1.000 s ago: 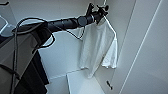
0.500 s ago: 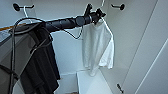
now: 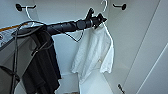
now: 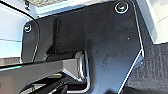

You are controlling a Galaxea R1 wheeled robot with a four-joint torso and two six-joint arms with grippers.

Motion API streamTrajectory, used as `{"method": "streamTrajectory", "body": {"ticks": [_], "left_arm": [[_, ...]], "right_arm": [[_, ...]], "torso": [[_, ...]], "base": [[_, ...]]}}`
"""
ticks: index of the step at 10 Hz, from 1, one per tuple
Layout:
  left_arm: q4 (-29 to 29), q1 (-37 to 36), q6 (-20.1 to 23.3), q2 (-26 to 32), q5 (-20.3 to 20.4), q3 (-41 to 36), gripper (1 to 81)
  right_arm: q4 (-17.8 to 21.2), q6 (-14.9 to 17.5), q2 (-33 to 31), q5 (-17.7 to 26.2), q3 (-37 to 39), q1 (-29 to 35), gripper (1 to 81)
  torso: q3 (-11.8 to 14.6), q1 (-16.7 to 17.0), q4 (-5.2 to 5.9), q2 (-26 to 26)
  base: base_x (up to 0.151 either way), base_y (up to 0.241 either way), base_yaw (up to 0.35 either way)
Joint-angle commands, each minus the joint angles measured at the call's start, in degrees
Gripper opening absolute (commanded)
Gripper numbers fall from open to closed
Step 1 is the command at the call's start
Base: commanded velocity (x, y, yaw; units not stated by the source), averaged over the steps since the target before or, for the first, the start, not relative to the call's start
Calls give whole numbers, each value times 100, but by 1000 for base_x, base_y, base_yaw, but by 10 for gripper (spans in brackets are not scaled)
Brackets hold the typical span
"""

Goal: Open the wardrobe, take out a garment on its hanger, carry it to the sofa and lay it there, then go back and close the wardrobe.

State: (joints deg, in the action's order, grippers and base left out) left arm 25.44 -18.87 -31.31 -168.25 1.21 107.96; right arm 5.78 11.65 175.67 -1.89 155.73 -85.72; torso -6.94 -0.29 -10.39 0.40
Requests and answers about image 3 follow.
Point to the white shirt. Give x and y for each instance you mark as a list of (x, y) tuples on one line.
[(93, 53)]

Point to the white wardrobe carcass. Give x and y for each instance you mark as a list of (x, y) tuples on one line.
[(66, 56)]

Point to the small black door hinge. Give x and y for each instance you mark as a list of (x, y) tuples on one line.
[(120, 88)]

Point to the orange label strip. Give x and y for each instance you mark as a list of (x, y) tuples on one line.
[(2, 29)]

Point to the black garment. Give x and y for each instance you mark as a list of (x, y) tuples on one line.
[(43, 66)]

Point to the white clothes hanger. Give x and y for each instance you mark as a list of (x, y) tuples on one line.
[(105, 6), (30, 15)]

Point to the white wardrobe door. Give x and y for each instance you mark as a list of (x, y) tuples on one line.
[(153, 60)]

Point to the black clothes rail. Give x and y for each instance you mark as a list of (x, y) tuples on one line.
[(18, 7)]

